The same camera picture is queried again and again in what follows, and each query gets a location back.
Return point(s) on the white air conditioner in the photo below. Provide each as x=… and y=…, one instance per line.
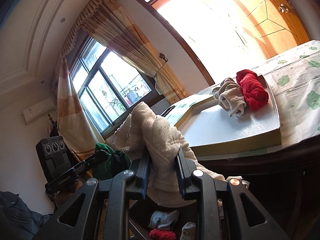
x=37, y=110

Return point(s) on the small red cloth in drawer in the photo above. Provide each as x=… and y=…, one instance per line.
x=162, y=235

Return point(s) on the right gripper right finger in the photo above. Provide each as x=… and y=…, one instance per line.
x=184, y=170

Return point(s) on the curtain tieback hook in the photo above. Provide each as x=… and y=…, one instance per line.
x=163, y=57

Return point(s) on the green underwear bundle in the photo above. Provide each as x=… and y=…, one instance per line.
x=116, y=161

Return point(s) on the beige underwear bundle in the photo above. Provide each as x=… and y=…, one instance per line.
x=230, y=97

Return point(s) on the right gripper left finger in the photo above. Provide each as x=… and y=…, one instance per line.
x=142, y=175

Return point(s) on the blue jeans of person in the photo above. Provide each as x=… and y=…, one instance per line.
x=17, y=220

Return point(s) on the person's left hand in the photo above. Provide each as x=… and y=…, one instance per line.
x=63, y=196

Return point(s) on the brass door knob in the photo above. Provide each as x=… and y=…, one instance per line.
x=283, y=8

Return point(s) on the beige striped curtain left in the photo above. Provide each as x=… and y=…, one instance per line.
x=78, y=131

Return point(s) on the grey sock in drawer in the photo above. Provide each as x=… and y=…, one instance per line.
x=163, y=220

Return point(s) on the black phone on dresser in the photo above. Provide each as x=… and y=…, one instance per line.
x=168, y=110

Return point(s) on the coat rack with clothes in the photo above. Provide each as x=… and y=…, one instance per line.
x=52, y=128

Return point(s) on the wooden door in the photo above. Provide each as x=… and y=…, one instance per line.
x=274, y=32

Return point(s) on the beige striped curtain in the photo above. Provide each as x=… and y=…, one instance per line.
x=78, y=131
x=109, y=24

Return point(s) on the window with dark frame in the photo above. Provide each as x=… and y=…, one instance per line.
x=108, y=87

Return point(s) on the shallow cardboard box tray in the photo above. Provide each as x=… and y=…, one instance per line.
x=213, y=134

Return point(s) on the beige striped curtain right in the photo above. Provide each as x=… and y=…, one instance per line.
x=109, y=24

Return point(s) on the floral white table cover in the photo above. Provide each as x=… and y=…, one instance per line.
x=293, y=77

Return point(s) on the red fleece underwear roll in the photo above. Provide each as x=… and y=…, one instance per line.
x=254, y=93

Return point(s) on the cream white underwear roll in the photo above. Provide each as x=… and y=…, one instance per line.
x=144, y=129

